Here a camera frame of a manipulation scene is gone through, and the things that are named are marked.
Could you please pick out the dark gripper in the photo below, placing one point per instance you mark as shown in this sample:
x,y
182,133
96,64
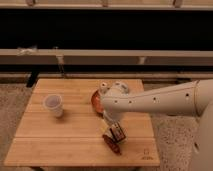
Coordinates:
x,y
117,132

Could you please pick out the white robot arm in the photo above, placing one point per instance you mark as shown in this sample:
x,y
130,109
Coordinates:
x,y
190,99

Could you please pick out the orange ceramic bowl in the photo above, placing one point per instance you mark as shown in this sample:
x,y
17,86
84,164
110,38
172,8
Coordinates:
x,y
96,104

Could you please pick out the wooden table board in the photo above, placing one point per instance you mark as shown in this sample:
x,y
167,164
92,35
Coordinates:
x,y
75,138

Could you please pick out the translucent plastic cup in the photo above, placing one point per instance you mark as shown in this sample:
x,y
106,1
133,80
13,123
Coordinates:
x,y
53,103

